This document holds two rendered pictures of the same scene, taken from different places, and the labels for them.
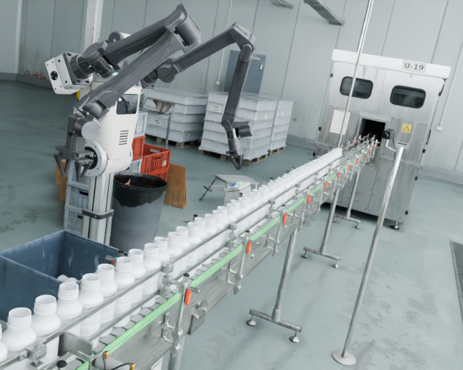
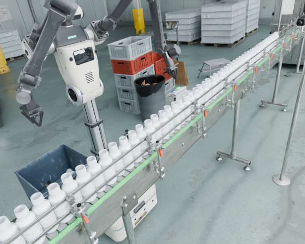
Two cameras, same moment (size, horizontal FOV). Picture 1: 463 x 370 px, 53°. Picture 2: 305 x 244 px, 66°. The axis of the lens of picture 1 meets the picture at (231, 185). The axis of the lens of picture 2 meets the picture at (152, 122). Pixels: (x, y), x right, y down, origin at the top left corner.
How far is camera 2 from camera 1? 0.79 m
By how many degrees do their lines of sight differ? 25
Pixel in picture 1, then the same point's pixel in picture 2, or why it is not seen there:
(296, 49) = not seen: outside the picture
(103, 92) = (27, 67)
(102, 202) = (92, 117)
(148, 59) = (43, 36)
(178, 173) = (180, 66)
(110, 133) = (77, 78)
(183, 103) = (187, 17)
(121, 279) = (20, 222)
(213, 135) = (207, 33)
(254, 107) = (230, 8)
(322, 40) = not seen: outside the picture
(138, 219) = (151, 102)
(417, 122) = not seen: outside the picture
